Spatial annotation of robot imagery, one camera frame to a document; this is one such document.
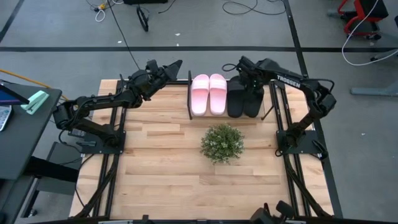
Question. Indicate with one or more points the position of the black monitor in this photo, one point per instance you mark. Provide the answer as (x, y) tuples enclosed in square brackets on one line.
[(144, 1)]

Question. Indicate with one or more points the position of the mint green stapler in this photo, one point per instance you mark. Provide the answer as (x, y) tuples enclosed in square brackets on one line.
[(35, 101)]

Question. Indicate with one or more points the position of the black slide sandal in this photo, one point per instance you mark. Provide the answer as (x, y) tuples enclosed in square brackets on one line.
[(235, 102), (253, 107)]

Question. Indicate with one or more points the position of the green plant in black pot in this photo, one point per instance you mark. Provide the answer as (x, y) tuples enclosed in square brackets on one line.
[(222, 143)]

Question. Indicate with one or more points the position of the laptop with blue screen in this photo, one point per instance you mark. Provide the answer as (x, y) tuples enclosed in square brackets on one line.
[(9, 98)]

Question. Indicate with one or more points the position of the grey desk base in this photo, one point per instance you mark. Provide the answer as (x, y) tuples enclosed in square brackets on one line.
[(373, 91)]

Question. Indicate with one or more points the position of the black aluminium table frame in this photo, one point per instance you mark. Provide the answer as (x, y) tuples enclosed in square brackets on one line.
[(217, 222)]

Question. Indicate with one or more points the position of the black side desk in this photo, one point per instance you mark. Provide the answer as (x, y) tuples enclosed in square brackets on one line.
[(28, 140)]

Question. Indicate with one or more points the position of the dark grey box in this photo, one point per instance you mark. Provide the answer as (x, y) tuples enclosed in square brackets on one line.
[(63, 155)]

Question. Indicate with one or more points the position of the red framed chair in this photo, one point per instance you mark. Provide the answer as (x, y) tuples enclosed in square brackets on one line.
[(373, 7)]

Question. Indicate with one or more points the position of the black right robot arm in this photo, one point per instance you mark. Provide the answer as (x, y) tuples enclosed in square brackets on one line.
[(292, 81)]

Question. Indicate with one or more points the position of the white keyboard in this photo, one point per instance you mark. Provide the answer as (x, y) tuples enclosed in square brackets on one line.
[(3, 118)]

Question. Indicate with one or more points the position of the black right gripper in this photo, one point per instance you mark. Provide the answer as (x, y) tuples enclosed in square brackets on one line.
[(252, 74)]

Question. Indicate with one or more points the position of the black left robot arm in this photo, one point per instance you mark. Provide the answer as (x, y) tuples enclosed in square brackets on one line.
[(93, 102)]

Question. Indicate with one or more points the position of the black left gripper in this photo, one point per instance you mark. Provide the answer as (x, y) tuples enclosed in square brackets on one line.
[(155, 77)]

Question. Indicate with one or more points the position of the pink slide sandal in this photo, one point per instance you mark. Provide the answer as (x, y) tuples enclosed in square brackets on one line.
[(218, 99), (199, 99)]

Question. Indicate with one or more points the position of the black framed wooden shelf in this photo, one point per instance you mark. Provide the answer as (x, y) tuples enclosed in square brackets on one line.
[(189, 93)]

